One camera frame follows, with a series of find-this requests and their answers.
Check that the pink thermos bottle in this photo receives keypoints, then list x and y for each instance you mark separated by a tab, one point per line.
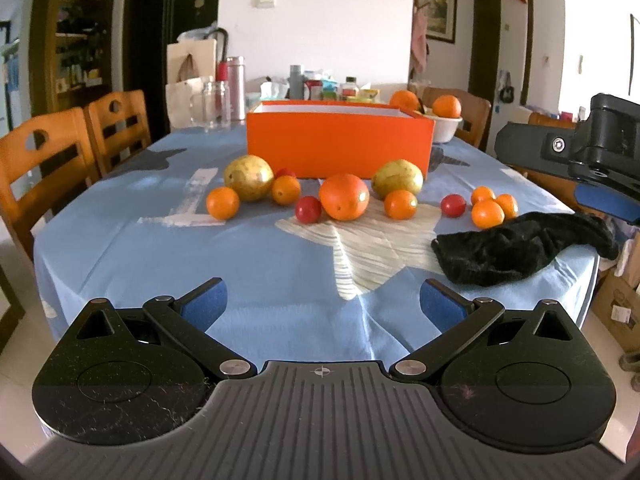
236	81

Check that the large orange table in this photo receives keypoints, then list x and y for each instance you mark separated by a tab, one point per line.
344	197

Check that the large orange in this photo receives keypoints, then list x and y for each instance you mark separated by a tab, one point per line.
447	106
406	100

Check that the tissue box teal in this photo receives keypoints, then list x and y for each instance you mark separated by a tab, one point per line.
271	90

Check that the wooden chair near right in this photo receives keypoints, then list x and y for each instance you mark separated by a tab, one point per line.
557	183

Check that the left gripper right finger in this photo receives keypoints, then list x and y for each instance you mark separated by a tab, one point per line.
520	379

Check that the paper shopping bag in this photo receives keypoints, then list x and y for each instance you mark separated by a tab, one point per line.
189	64

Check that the large orange right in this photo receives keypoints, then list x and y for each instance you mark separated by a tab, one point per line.
447	106

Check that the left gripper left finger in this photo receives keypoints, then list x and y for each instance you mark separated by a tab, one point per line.
121	376

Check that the glass jar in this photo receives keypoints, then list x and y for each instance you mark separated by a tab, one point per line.
210	106

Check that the white perforated plastic bowl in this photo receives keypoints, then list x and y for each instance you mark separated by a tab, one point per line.
445	128

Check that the blue patterned tablecloth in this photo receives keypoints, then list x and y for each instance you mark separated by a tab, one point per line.
330	291

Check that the wooden chair far left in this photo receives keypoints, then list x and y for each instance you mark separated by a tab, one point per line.
117	123

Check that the large orange left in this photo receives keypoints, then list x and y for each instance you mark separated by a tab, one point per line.
406	100

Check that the red tomato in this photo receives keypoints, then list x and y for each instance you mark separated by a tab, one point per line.
453	206
308	209

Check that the grey tall bottle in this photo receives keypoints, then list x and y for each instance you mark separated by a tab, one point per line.
295	83

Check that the orange cardboard box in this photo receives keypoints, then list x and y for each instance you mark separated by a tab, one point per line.
316	139

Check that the green yellow cup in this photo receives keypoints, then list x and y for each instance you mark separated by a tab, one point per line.
368	95

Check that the black cloth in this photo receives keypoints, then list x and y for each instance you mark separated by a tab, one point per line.
518	248

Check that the wooden chair far right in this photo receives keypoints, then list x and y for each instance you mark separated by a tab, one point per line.
475	112

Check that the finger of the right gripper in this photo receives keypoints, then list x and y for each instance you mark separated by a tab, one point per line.
608	201

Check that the small tangerine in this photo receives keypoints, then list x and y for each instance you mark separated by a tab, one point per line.
400	205
482	193
285	190
222	203
509	206
486	214

